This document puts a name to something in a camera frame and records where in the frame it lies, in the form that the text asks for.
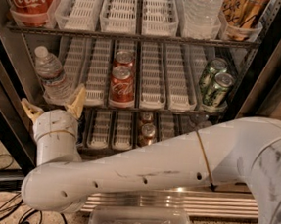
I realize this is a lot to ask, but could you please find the front red Coca-Cola can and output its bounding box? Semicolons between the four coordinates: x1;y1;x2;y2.
109;66;134;108

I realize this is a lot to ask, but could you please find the clear water bottle bottom shelf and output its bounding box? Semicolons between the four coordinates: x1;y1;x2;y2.
188;114;212;130

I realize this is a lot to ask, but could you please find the clear water bottle top shelf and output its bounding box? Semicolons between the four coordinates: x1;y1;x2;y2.
183;0;224;40

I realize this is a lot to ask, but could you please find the steel fridge base grille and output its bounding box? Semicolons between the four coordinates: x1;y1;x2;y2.
82;183;258;220

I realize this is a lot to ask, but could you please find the top wire shelf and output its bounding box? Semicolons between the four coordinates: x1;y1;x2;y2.
7;22;260;49

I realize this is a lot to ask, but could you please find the orange soda can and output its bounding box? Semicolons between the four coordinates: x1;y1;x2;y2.
138;112;154;126
138;123;157;147

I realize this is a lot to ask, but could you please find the rear green soda can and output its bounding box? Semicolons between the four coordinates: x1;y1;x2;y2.
199;58;228;93

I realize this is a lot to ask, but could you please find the green soda can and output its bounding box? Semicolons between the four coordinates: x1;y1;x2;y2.
199;58;228;93
203;72;235;107

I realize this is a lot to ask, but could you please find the wire shelf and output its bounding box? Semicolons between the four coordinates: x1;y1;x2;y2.
7;22;260;49
40;102;224;118

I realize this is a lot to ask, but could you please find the front green soda can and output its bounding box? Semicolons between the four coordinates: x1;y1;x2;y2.
203;72;235;107

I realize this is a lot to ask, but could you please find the rear orange soda can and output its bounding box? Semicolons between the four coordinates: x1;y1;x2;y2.
138;112;154;126

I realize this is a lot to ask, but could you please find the front orange soda can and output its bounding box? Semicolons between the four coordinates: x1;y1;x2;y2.
138;123;157;147

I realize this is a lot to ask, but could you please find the clear plastic bin on floor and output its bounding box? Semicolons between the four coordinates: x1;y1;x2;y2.
88;206;191;224

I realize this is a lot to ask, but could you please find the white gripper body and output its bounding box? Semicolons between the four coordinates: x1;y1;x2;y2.
31;107;81;146

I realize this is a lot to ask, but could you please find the rear red Coca-Cola can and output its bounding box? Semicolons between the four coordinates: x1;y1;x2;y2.
114;50;135;69

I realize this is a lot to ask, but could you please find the red coca-cola can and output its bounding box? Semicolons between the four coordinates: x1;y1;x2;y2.
109;66;134;108
114;50;135;69

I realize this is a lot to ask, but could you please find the middle wire shelf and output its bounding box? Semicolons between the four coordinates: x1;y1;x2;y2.
40;102;224;118

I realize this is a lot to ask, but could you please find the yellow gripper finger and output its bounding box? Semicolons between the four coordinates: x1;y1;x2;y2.
21;98;44;123
65;83;86;119

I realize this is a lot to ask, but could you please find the black fridge door left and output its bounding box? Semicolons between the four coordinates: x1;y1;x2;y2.
0;36;36;192

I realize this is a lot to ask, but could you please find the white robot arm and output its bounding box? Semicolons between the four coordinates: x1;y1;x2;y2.
21;87;281;224

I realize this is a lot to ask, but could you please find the clear water bottle shelf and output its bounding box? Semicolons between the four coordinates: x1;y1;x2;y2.
183;0;224;40
188;114;212;130
34;45;71;105

